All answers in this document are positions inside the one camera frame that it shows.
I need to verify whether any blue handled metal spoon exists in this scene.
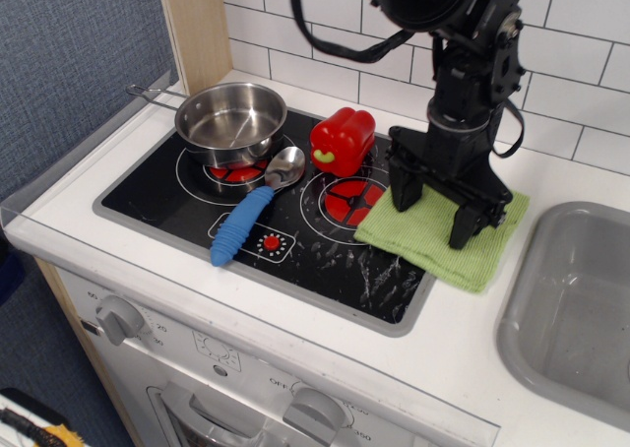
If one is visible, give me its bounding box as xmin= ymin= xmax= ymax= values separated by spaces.
xmin=211 ymin=146 xmax=306 ymax=267

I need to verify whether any grey plastic sink basin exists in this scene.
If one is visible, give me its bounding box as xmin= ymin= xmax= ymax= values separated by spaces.
xmin=497 ymin=202 xmax=629 ymax=430

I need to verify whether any black sleeved cable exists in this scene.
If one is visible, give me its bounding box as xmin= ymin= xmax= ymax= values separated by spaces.
xmin=288 ymin=0 xmax=414 ymax=65

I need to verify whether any wooden side post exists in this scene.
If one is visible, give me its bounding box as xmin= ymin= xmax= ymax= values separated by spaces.
xmin=160 ymin=0 xmax=233 ymax=95

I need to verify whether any stainless steel saucepan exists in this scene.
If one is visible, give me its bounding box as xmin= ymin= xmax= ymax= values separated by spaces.
xmin=125 ymin=82 xmax=289 ymax=168

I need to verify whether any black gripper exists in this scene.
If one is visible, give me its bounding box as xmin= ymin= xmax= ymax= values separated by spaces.
xmin=387 ymin=104 xmax=513 ymax=250

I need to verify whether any grey oven knob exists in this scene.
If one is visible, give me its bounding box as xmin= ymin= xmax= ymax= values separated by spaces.
xmin=283 ymin=388 xmax=347 ymax=446
xmin=95 ymin=295 xmax=145 ymax=347

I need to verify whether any yellow object at corner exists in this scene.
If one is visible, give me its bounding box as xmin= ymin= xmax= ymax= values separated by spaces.
xmin=37 ymin=424 xmax=86 ymax=447

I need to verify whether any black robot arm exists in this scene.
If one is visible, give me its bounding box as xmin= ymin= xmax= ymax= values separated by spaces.
xmin=370 ymin=0 xmax=525 ymax=249

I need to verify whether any white toy oven front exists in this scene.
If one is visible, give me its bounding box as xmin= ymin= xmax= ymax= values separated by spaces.
xmin=57 ymin=270 xmax=458 ymax=446

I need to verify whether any red toy bell pepper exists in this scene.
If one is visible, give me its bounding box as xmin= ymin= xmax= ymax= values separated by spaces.
xmin=310 ymin=107 xmax=376 ymax=177

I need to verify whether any black toy stovetop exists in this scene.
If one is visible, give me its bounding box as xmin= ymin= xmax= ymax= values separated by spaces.
xmin=94 ymin=135 xmax=435 ymax=337

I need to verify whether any green napkin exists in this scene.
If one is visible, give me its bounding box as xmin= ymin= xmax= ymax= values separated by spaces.
xmin=354 ymin=187 xmax=530 ymax=292

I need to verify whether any grey left oven knob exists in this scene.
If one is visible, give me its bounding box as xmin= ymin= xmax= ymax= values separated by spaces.
xmin=95 ymin=295 xmax=145 ymax=347

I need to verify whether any grey right oven knob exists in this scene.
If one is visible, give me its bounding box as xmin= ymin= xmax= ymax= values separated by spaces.
xmin=283 ymin=388 xmax=347 ymax=446

